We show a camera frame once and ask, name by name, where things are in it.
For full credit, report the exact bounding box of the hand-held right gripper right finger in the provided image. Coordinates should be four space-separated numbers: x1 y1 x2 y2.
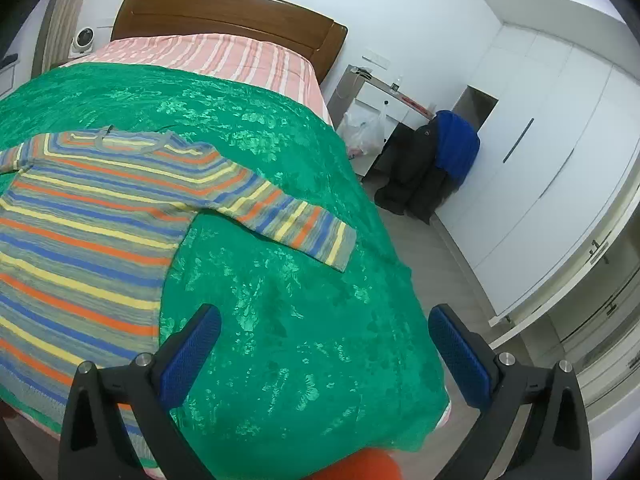
428 304 593 480

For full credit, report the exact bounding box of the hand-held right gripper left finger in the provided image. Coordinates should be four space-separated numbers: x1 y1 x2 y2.
58 304 222 480

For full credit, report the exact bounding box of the striped knit sweater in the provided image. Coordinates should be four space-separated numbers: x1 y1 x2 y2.
0 129 357 466

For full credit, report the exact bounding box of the green patterned blanket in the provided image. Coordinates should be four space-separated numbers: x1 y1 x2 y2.
0 62 451 480

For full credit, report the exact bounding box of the orange cloth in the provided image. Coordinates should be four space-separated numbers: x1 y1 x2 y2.
305 447 403 480

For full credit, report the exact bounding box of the blue cloth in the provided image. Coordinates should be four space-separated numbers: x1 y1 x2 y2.
434 110 481 181

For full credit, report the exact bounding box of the white wardrobe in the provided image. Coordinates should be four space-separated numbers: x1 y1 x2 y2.
435 0 640 331

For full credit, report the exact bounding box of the clear plastic bag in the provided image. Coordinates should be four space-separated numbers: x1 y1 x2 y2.
337 110 386 157

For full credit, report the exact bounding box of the white bedside desk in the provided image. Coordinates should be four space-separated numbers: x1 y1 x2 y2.
327 64 436 181

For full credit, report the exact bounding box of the pink striped bedsheet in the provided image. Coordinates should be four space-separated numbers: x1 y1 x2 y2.
57 33 335 128

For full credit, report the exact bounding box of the white drawer cabinet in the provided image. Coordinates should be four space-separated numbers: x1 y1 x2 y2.
0 52 20 98

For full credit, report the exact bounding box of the small white fan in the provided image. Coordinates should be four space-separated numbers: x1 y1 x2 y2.
70 27 97 56

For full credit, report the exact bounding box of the brown wooden headboard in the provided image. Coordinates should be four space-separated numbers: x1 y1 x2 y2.
111 0 349 86

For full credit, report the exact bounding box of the beige curtain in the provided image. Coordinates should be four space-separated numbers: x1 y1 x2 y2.
37 0 88 73

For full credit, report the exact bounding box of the white cabinet with handles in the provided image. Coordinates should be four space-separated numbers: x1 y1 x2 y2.
490 200 640 411

